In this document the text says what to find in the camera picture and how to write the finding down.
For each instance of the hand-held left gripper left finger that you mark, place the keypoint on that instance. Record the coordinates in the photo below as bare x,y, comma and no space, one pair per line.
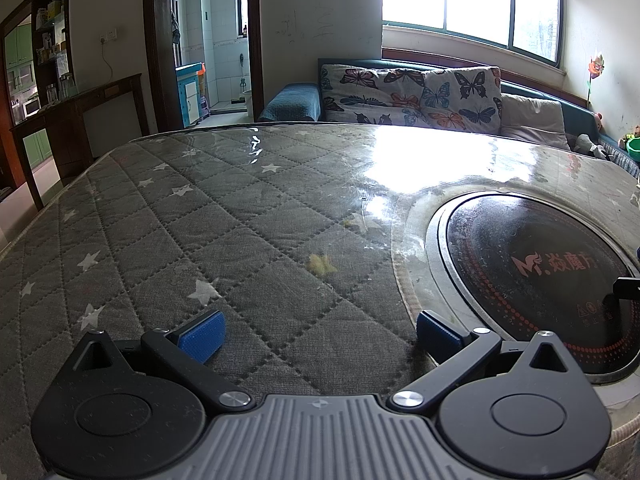
202,336

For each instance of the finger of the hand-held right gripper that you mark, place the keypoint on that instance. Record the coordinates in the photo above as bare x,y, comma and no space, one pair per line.
629,289

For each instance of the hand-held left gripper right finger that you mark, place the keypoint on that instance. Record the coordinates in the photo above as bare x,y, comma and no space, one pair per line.
432,332

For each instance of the round black induction cooktop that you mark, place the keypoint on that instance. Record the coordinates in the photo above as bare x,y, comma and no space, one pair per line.
525,240

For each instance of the grey quilted star table cover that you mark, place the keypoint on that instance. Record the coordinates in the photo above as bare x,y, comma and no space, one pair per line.
200,220

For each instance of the green plastic bucket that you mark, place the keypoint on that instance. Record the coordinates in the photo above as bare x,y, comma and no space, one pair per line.
634,147

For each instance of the grey plush toy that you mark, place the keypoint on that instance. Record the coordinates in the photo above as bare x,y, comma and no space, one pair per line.
590,147

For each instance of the small pink doll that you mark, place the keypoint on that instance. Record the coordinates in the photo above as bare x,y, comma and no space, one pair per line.
598,121

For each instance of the grey pillow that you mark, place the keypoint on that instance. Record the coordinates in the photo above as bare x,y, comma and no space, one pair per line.
532,117

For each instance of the blue toy cabinet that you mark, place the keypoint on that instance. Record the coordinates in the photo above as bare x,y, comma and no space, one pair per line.
192,95

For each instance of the butterfly print cushion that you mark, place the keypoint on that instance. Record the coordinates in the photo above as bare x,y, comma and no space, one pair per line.
400,90

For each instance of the blue sofa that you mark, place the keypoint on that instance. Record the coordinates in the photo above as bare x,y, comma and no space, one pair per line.
290,100

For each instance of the dark wooden console table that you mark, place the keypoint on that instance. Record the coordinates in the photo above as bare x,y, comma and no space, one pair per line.
65,110

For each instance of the row of glass jars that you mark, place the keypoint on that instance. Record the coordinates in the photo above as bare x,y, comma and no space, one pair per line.
62,87

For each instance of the white microwave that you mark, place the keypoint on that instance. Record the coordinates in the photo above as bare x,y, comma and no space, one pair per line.
31,107

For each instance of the dark wooden shelf unit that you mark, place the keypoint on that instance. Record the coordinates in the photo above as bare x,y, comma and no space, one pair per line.
47,60

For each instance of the green kitchen cabinet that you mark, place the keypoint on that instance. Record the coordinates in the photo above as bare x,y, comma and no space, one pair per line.
19,46

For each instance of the dark wooden door frame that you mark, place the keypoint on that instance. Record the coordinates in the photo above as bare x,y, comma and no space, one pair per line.
157,60

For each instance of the white wall outlet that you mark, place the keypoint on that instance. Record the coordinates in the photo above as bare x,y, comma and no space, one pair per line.
107,37

